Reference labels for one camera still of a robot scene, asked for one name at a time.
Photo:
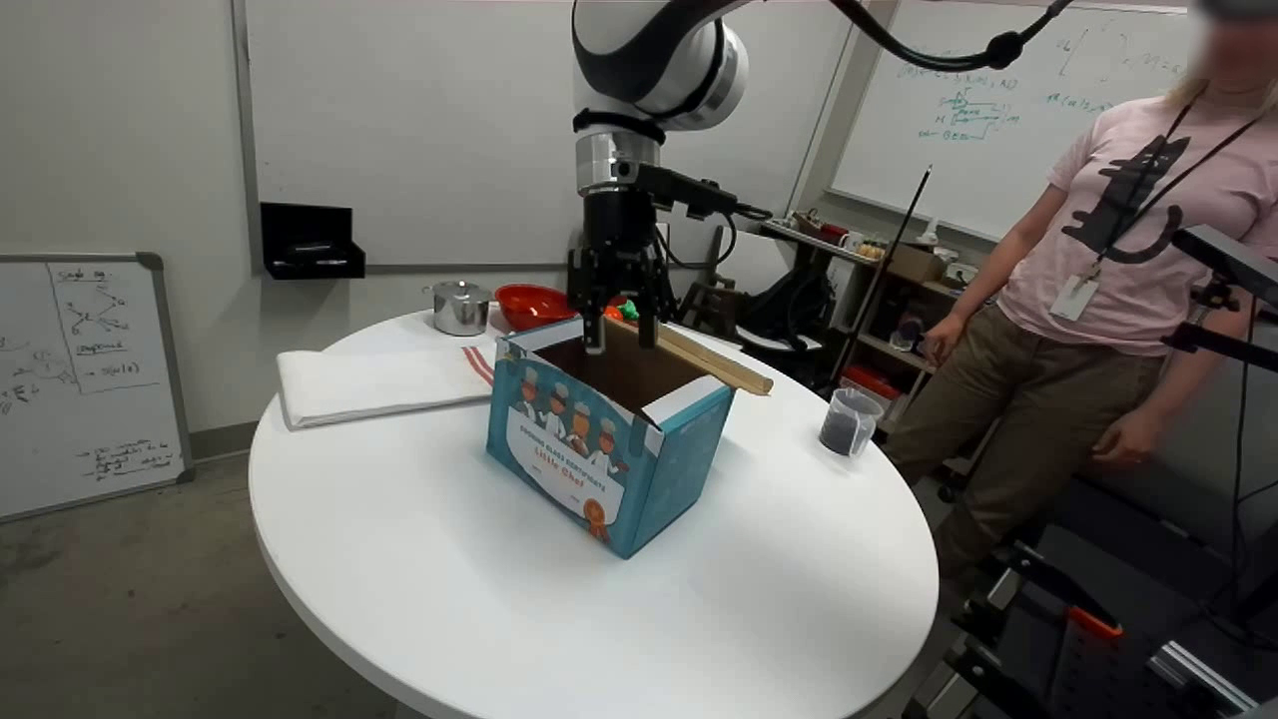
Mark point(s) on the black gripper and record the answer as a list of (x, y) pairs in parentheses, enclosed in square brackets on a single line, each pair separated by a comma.
[(615, 244)]

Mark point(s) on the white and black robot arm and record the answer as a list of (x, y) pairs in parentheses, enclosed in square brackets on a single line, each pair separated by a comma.
[(653, 63)]

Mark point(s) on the teal printed cardboard box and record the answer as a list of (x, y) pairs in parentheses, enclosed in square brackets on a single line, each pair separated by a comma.
[(601, 460)]

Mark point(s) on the clear plastic cup dark contents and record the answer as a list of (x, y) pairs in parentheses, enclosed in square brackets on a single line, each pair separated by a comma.
[(847, 429)]

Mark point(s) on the small green object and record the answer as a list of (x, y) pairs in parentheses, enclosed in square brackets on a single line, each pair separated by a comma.
[(630, 309)]

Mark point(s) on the red plastic bowl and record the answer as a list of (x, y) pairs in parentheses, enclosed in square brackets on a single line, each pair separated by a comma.
[(532, 305)]

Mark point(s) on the red striped cloth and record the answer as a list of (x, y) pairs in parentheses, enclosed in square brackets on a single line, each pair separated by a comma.
[(482, 361)]

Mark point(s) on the white flat panel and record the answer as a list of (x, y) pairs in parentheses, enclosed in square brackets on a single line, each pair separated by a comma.
[(754, 265)]

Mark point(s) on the small metal pot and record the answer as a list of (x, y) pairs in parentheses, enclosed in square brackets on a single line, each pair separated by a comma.
[(460, 309)]

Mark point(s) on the black bulky object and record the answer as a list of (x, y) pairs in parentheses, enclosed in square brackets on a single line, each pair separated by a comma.
[(794, 312)]

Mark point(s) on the white folded cloth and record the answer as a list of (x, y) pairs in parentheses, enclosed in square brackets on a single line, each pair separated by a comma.
[(373, 385)]

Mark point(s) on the black leaning pole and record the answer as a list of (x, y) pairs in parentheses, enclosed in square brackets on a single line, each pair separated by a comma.
[(886, 273)]

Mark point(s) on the wooden shelf unit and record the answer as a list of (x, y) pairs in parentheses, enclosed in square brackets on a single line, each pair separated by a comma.
[(900, 312)]

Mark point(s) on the black open case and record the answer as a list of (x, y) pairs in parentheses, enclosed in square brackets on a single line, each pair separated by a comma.
[(308, 241)]

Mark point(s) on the person in pink shirt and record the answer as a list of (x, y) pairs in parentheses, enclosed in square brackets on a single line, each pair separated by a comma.
[(1133, 265)]

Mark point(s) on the small framed whiteboard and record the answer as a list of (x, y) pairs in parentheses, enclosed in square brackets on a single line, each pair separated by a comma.
[(80, 385)]

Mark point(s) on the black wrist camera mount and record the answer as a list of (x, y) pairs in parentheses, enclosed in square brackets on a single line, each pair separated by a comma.
[(693, 195)]

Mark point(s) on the large wall whiteboard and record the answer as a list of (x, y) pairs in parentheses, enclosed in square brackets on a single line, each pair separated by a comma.
[(971, 123)]

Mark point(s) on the grey vertical wall rail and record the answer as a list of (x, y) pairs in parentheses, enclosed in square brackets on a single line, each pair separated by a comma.
[(244, 132)]

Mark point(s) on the black metal frame cart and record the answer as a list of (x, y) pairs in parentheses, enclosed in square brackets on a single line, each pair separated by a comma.
[(1063, 651)]

